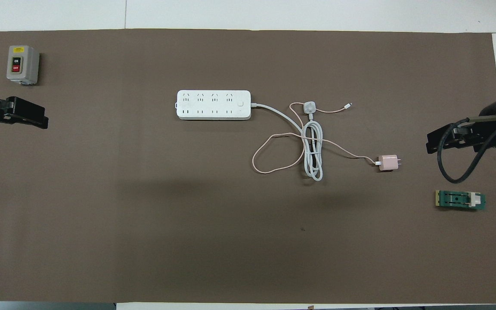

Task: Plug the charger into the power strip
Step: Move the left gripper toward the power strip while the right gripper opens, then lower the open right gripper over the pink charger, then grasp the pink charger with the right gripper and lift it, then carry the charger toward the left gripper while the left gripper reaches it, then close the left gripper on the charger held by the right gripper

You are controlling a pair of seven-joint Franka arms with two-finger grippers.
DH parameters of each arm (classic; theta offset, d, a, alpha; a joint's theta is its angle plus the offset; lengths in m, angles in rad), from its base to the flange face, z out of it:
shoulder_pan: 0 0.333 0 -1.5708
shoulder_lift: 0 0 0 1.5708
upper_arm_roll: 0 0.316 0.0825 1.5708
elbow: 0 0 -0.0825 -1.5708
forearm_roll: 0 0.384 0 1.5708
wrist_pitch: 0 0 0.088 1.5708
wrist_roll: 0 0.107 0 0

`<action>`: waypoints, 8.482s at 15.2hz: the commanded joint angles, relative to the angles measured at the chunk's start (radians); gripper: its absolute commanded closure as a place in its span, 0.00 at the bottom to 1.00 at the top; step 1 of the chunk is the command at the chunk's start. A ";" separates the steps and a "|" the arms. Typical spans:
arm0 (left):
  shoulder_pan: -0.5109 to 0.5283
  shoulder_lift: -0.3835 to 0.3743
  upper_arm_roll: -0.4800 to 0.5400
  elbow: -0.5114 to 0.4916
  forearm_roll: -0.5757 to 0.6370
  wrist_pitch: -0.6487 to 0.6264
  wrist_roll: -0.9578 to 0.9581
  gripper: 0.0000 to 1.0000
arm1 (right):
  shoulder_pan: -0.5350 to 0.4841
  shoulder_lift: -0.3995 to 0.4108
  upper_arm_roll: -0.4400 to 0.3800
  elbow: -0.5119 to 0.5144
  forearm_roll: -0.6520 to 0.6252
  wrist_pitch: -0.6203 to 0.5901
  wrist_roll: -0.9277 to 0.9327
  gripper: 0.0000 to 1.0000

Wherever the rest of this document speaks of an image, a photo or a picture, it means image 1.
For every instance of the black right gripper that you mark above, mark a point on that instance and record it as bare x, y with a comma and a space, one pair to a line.
491, 129

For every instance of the pink charger adapter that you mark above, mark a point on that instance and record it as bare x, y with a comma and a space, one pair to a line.
388, 163

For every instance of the white power strip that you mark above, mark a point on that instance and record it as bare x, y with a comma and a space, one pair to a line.
213, 104

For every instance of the brown table mat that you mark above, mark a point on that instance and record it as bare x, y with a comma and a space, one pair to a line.
144, 215

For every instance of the grey on-off switch box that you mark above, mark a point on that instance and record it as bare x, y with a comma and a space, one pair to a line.
27, 64

